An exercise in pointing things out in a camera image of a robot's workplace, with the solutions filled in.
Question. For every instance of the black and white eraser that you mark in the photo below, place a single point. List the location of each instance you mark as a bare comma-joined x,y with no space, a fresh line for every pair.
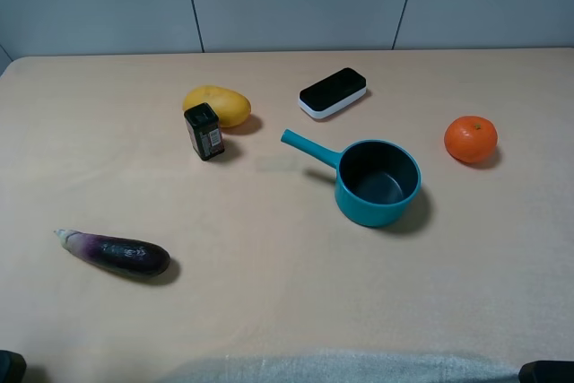
332,94

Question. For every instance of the teal saucepan with handle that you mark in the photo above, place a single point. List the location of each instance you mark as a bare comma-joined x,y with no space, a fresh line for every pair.
375,180

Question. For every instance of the black block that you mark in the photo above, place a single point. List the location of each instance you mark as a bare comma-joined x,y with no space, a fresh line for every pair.
12,367
547,372

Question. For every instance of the yellow mango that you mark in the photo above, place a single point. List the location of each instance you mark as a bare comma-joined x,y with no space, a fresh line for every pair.
231,107

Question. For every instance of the orange mandarin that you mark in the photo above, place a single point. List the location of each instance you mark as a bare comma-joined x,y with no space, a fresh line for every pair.
471,139

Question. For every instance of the black block bottom left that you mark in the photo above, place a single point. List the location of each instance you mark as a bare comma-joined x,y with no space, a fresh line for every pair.
12,367

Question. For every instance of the purple eggplant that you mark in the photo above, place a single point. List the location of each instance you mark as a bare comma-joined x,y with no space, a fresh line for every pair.
127,257

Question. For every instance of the black block bottom right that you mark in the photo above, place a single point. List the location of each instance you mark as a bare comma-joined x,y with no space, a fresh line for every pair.
547,372

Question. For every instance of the small black labelled box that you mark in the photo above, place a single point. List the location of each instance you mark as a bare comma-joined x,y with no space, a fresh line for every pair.
204,131

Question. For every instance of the grey cloth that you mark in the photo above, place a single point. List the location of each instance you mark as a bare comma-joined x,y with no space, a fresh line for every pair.
344,366

